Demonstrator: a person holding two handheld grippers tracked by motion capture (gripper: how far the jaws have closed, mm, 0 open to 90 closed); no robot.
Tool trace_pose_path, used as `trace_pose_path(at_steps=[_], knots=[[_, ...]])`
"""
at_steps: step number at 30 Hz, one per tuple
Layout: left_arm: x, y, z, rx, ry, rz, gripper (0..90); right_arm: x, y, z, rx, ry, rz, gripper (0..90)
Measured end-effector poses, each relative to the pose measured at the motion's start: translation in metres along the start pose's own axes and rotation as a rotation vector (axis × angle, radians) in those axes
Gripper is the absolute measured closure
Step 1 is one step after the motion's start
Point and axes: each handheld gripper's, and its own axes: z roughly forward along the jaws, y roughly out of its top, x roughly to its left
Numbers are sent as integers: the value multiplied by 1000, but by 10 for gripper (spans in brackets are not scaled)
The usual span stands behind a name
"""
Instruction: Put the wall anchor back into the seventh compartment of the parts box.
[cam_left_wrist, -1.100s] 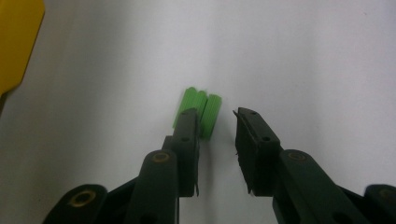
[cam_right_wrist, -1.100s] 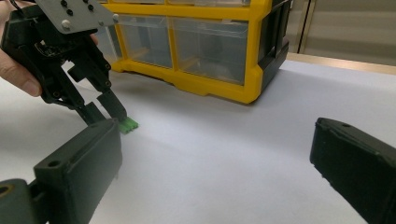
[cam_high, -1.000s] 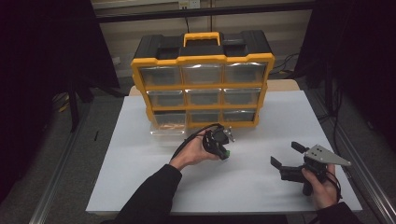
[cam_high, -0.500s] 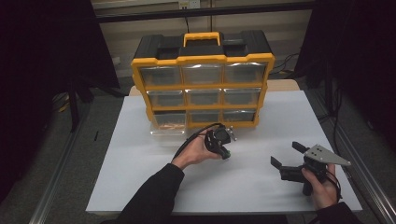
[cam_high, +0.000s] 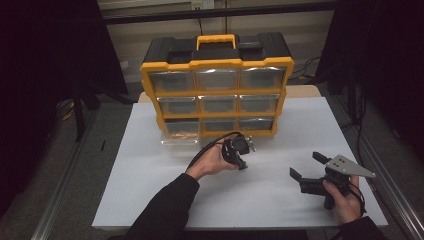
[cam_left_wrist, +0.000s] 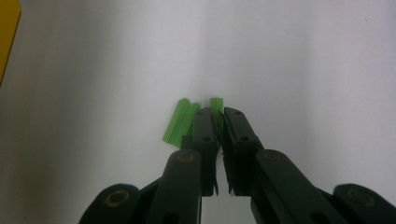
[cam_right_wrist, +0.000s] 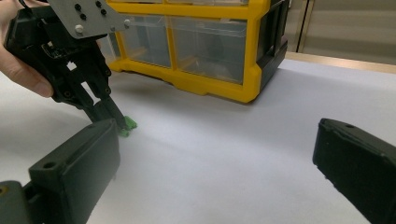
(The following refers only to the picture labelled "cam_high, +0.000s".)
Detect person's right hand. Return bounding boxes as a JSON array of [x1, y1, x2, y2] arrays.
[[322, 175, 363, 226]]

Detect black horizontal bar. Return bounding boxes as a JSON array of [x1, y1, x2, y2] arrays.
[[101, 1, 338, 26]]

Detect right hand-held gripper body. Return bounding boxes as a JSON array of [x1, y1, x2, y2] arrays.
[[299, 154, 377, 211]]

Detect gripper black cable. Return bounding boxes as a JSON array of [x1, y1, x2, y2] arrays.
[[348, 182, 367, 215], [185, 131, 245, 172]]

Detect aluminium frame rail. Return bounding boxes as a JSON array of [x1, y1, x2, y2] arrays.
[[31, 109, 98, 240], [333, 96, 424, 240]]

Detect yellow black drawer organizer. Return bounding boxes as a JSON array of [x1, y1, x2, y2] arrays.
[[139, 32, 296, 140]]

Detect white wall socket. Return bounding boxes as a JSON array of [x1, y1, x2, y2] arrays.
[[190, 0, 215, 10]]

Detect person's left hand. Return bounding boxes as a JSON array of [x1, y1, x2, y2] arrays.
[[185, 139, 240, 181]]

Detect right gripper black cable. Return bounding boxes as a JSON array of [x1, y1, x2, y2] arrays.
[[348, 182, 367, 215]]

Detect yellow floor cable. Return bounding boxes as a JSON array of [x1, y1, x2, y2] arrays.
[[56, 99, 76, 122]]

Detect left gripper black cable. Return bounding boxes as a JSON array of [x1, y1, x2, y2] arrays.
[[185, 131, 245, 172]]

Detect black metal stand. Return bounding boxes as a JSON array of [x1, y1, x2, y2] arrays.
[[70, 83, 134, 143]]

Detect black floor cables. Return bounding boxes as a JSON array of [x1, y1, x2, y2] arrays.
[[288, 56, 322, 82]]

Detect white table sheet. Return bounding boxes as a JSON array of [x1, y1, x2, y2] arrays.
[[91, 96, 389, 231]]

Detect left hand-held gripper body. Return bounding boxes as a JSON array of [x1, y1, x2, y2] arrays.
[[221, 133, 257, 166]]

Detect dark curtain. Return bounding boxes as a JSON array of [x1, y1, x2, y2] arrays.
[[0, 0, 130, 218], [314, 0, 424, 164]]

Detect clear plastic drawer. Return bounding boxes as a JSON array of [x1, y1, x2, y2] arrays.
[[160, 119, 201, 148]]

